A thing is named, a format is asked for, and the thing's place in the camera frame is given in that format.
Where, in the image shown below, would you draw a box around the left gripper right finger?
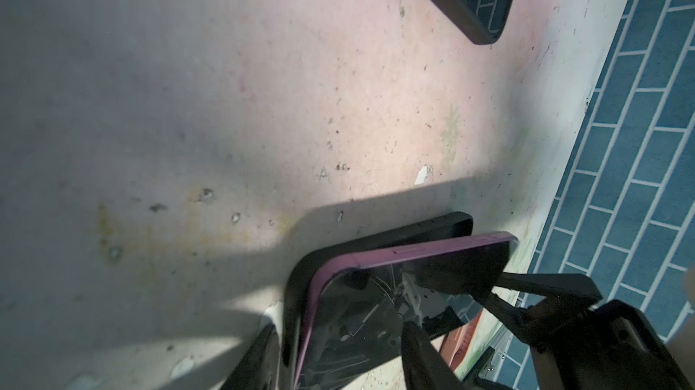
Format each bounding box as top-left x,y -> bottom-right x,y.
401,321 -> 464,390

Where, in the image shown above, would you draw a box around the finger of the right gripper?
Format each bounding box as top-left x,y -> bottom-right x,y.
477,272 -> 603,347

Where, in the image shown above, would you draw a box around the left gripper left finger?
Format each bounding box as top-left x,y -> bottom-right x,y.
220,324 -> 280,390

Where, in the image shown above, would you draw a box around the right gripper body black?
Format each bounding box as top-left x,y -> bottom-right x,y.
530,299 -> 692,390

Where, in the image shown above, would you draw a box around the pink phone case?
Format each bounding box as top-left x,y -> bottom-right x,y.
439,311 -> 483,371

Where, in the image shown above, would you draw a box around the black phone case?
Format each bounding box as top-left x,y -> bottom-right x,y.
282,212 -> 473,368

